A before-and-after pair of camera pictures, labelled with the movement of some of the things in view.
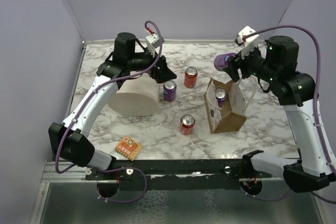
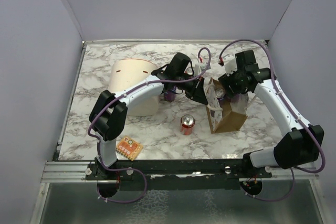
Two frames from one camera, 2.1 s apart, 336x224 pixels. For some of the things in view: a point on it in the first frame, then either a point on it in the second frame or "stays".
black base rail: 214,174 stays
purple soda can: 169,90 stays
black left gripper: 163,72 to 197,93
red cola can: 186,124 stays
